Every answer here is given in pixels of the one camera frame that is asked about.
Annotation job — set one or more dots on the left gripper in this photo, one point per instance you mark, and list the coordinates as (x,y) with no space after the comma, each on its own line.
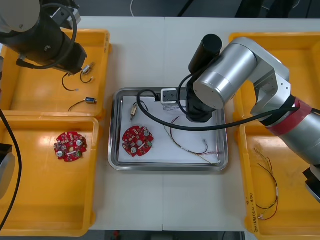
(75,58)

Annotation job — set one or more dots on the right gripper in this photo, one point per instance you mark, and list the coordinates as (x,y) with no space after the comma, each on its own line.
(200,115)

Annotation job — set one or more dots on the round red circuit board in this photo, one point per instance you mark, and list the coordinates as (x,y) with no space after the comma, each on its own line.
(65,140)
(130,137)

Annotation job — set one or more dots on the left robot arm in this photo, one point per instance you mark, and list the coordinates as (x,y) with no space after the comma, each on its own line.
(25,15)

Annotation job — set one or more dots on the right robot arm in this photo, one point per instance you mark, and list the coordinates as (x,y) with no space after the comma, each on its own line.
(237,62)

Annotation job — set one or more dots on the white paper sheet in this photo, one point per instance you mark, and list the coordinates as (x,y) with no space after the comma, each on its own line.
(162,150)

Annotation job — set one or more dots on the yellow-orange plastic bin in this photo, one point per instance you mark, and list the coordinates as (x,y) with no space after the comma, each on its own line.
(287,180)
(37,100)
(305,55)
(50,187)

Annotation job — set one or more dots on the steel tray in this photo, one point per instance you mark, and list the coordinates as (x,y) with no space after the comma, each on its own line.
(112,150)

